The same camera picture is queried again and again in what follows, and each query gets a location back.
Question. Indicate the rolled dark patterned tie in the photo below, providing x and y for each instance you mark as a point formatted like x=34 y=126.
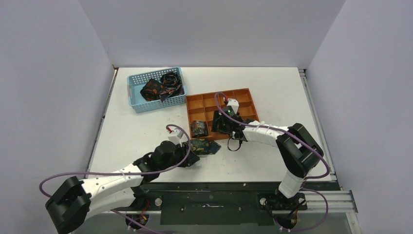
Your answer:
x=198 y=129

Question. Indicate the blue yellow floral tie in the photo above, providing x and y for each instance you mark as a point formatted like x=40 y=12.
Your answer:
x=204 y=147

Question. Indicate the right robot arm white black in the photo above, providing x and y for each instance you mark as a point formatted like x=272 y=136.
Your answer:
x=298 y=149

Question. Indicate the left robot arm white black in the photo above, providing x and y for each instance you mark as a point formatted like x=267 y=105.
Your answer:
x=79 y=199

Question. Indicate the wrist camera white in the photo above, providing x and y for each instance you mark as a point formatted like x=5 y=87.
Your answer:
x=233 y=103
x=175 y=135

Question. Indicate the blue plastic basket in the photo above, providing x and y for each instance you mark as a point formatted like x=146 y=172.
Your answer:
x=136 y=82

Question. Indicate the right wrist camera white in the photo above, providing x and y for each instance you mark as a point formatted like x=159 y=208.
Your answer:
x=233 y=103

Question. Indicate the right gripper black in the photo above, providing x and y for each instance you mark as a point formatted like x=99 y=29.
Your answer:
x=221 y=122

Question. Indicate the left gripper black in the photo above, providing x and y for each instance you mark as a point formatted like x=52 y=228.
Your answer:
x=184 y=151

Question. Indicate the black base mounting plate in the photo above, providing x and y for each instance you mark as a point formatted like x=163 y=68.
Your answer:
x=230 y=203

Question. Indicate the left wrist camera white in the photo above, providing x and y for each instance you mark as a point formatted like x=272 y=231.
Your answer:
x=175 y=135

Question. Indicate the dark patterned tie in basket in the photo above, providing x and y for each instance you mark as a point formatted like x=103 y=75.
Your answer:
x=172 y=85

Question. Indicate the black orange patterned tie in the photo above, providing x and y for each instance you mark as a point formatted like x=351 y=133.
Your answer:
x=154 y=90

